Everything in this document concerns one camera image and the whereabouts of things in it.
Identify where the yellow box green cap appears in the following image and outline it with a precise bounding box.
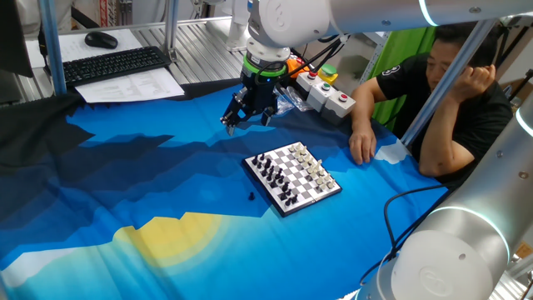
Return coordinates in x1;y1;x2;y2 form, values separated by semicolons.
318;63;340;87

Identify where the black monitor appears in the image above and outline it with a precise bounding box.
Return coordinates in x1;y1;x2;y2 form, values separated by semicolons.
0;0;35;105

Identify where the long black cable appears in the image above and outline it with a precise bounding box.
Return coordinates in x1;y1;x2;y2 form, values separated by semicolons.
360;185;450;287

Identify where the black keyboard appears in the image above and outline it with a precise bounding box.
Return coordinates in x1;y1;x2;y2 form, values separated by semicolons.
61;45;172;88

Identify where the clear plastic bag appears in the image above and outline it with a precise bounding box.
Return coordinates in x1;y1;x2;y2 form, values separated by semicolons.
286;85;314;113
272;87;295;117

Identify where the green curtain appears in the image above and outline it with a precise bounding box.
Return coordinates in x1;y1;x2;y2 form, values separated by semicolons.
368;27;437;131

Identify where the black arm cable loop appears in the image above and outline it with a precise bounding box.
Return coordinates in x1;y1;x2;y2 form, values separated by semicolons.
254;35;349;87

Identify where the person right forearm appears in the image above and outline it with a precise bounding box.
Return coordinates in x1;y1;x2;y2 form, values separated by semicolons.
349;77;391;133

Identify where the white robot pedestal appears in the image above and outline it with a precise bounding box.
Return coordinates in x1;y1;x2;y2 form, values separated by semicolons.
227;0;252;52

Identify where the person right hand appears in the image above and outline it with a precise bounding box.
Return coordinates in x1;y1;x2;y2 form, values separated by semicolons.
348;126;378;165

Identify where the white perforated shelf post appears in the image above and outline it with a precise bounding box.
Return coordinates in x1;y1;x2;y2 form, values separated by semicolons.
360;31;392;84

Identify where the white paper sheet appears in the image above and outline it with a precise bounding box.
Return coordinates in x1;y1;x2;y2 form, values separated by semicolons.
24;27;143;70

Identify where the person left hand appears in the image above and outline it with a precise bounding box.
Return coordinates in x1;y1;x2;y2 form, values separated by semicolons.
450;64;496;104

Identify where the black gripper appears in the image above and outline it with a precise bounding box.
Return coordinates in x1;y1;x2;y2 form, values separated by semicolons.
220;74;279;138

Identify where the grey box red button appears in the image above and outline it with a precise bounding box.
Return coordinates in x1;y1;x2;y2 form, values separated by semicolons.
322;91;357;125
295;70;322;93

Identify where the blue landscape tablecloth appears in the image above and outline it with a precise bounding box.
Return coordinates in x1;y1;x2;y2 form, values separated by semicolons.
0;81;453;300

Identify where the printed paper sheet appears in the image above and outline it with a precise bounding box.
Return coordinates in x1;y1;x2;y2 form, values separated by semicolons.
74;67;186;104

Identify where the person left forearm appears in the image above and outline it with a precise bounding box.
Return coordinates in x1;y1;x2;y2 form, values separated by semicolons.
418;97;474;178

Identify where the orange plastic object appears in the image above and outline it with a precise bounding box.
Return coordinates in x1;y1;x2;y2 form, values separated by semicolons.
286;57;311;79

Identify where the black white chessboard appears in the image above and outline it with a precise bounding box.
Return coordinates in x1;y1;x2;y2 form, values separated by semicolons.
242;141;343;218

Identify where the man in black t-shirt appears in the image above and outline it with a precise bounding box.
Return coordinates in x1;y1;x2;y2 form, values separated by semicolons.
374;22;514;189

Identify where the slanted aluminium frame strut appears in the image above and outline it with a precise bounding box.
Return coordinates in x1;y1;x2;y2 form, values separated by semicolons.
399;18;499;148

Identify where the aluminium frame rail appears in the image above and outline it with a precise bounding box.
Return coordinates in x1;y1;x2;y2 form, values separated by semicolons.
57;15;233;37

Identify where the grey box green button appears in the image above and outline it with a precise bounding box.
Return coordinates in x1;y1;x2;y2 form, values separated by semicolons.
306;81;334;113

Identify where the black computer mouse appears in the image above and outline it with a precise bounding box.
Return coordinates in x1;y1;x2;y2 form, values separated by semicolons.
84;31;119;50

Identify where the aluminium frame post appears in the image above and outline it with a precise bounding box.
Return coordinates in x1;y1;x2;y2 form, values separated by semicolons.
162;0;181;58
37;0;68;96

